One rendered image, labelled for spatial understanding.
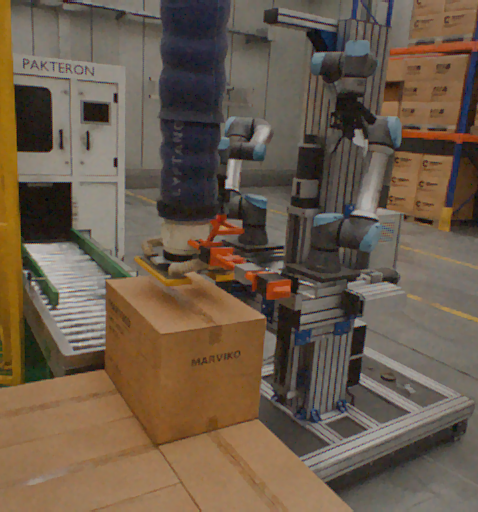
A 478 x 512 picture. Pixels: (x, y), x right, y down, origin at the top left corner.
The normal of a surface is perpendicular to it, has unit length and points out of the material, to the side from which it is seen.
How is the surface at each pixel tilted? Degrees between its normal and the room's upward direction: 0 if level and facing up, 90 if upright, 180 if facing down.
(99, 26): 90
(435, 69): 92
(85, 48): 90
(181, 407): 90
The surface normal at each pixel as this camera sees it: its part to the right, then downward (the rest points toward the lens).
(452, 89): -0.82, 0.09
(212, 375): 0.50, 0.25
